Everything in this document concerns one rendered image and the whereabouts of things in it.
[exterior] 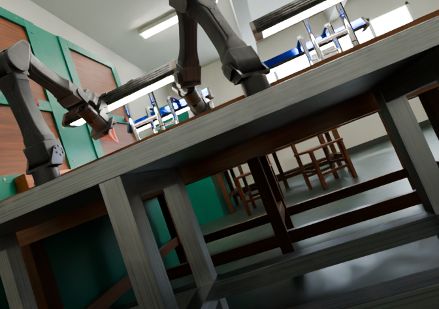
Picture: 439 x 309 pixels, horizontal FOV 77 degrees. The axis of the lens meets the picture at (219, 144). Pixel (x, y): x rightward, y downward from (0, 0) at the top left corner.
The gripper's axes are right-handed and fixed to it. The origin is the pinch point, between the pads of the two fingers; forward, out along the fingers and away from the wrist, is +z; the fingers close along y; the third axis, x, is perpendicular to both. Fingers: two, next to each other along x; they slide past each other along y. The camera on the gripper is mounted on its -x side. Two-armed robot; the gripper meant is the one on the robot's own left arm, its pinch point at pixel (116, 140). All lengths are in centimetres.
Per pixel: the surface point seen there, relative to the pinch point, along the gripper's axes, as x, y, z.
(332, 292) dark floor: 58, -59, 64
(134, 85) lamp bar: -21.7, -12.2, -8.3
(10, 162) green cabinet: -0.9, 45.9, -11.5
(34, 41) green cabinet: -77, 45, -33
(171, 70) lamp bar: -20.2, -31.1, -8.0
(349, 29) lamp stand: -25, -107, 13
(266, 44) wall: -489, -112, 257
